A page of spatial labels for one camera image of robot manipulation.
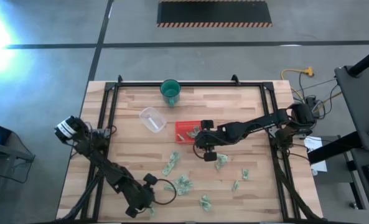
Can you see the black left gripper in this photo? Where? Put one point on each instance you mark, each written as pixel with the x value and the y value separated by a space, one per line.
pixel 140 197

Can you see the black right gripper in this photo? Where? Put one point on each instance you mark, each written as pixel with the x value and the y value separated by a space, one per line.
pixel 215 137

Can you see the green banknote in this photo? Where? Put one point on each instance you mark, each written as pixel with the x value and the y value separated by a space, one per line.
pixel 152 212
pixel 175 157
pixel 193 133
pixel 221 161
pixel 235 186
pixel 181 191
pixel 205 203
pixel 245 174
pixel 170 187
pixel 184 181
pixel 181 137
pixel 167 170

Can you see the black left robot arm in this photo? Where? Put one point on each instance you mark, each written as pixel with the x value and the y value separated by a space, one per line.
pixel 109 171

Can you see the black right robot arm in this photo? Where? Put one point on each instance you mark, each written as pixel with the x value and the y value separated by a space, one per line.
pixel 259 123

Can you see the orange plastic basket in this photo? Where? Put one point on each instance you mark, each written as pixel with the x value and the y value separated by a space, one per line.
pixel 184 127

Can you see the teal ceramic mug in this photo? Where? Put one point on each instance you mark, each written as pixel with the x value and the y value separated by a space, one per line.
pixel 170 91

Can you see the clear plastic container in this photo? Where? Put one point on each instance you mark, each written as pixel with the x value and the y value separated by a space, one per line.
pixel 147 115

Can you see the white paper sheet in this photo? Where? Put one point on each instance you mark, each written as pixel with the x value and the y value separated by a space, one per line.
pixel 313 144

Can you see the black power adapter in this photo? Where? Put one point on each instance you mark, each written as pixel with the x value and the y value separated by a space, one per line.
pixel 311 102

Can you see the black hazard-striped floor mat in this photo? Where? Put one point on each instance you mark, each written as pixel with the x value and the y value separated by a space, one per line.
pixel 213 12

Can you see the black desk support beam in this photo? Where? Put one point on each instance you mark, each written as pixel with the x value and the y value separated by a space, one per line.
pixel 333 147

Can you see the black side stand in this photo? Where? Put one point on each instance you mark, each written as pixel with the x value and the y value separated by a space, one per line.
pixel 16 154

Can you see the dark grey side desk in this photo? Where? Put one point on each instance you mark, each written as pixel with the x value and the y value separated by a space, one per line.
pixel 358 102

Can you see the small metal caster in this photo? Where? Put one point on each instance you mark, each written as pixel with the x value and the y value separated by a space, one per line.
pixel 354 205

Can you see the black slanted pole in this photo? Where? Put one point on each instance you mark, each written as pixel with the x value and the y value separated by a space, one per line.
pixel 367 60

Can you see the black metal table frame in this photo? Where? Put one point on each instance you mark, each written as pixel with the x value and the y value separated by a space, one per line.
pixel 187 84

